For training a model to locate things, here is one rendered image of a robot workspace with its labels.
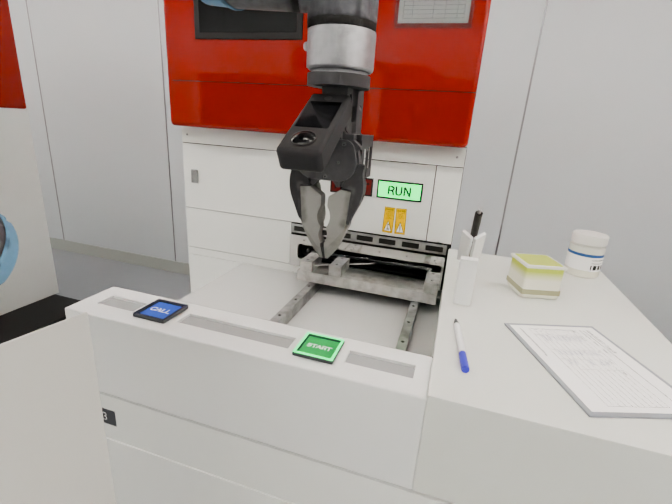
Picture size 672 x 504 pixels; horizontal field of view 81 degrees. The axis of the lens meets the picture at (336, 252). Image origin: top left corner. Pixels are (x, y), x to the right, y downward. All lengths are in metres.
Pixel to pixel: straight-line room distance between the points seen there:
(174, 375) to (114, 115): 3.09
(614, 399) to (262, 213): 0.93
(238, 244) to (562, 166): 1.90
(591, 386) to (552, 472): 0.12
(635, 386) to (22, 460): 0.64
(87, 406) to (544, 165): 2.41
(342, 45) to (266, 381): 0.41
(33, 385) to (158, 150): 3.02
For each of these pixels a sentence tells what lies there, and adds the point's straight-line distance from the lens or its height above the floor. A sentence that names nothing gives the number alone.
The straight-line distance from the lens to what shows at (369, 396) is 0.51.
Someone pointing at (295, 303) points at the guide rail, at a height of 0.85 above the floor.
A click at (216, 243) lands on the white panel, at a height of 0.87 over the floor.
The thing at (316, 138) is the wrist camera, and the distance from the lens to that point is 0.39.
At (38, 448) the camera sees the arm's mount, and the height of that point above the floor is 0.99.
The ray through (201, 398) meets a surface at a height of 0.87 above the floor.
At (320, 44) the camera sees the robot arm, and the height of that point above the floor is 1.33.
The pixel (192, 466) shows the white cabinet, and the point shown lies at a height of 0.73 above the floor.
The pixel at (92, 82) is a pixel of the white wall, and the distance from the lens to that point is 3.73.
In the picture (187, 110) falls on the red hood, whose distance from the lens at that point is 1.22.
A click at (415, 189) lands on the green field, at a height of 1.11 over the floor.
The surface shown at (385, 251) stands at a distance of 1.07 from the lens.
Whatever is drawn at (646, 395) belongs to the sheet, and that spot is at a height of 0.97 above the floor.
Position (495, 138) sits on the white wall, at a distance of 2.51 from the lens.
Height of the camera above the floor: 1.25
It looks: 18 degrees down
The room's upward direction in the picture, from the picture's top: 4 degrees clockwise
